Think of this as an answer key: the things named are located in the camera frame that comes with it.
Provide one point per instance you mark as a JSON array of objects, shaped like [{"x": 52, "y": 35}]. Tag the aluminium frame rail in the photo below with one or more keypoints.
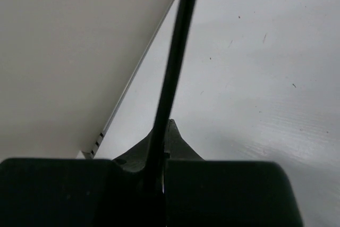
[{"x": 95, "y": 146}]

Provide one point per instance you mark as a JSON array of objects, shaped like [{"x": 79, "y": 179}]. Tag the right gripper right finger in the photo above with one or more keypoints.
[{"x": 199, "y": 192}]

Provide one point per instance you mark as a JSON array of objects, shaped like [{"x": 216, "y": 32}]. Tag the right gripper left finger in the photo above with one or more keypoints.
[{"x": 79, "y": 192}]

